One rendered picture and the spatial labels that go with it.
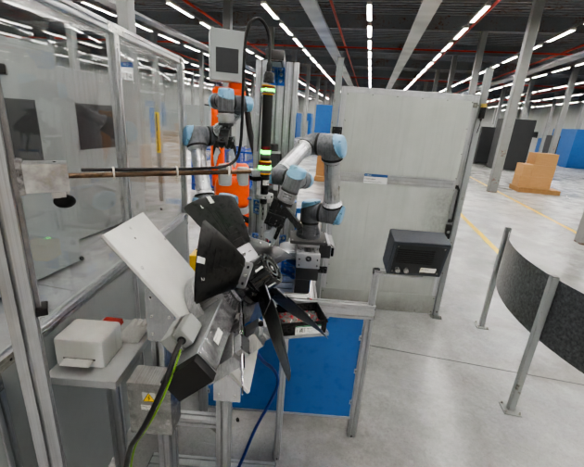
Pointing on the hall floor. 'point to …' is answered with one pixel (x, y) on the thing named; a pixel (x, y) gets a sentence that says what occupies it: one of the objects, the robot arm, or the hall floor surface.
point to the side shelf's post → (117, 424)
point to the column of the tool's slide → (16, 280)
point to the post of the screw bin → (279, 413)
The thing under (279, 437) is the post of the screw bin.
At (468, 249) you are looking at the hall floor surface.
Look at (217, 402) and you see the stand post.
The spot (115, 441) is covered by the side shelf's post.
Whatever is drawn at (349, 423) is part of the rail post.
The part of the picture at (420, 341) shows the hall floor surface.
